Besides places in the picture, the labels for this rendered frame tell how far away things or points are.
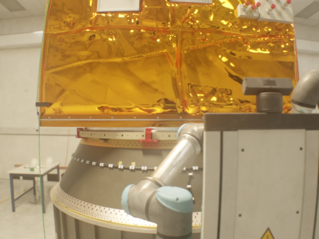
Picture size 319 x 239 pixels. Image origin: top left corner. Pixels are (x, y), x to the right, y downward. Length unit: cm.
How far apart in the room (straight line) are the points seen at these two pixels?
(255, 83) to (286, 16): 150
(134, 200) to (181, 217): 18
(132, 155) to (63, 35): 100
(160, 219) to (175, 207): 7
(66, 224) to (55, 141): 578
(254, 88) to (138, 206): 51
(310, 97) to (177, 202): 57
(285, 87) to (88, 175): 149
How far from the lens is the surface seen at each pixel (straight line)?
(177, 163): 98
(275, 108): 64
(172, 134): 162
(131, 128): 172
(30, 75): 816
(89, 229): 176
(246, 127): 62
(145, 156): 165
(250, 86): 65
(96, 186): 175
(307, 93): 93
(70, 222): 194
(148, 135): 162
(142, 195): 85
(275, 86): 67
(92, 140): 198
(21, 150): 817
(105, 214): 162
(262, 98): 64
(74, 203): 184
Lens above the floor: 175
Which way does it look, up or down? 2 degrees up
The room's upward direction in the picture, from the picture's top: straight up
